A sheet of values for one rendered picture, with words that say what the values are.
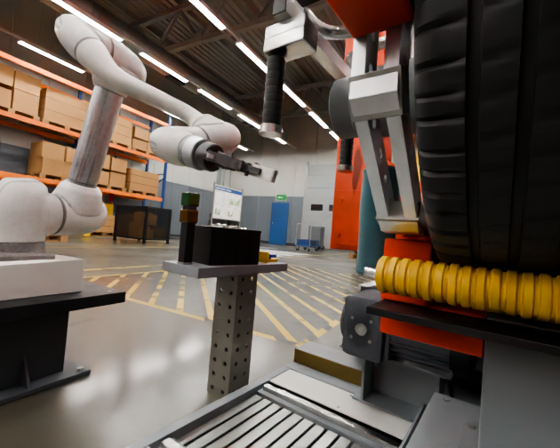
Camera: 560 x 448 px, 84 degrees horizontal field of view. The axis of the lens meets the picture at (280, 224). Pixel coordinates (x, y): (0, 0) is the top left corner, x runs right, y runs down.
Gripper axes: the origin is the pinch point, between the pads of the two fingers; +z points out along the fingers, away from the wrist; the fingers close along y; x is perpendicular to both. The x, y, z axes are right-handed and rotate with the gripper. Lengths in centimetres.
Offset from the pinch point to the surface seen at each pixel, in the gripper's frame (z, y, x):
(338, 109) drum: 14.1, -0.8, -16.7
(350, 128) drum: 16.8, 1.9, -14.2
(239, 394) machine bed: 4, 16, 63
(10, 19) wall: -1161, 248, -209
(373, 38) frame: 25.8, -20.3, -20.3
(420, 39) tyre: 34.4, -28.1, -15.9
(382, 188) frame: 31.6, -13.1, -2.4
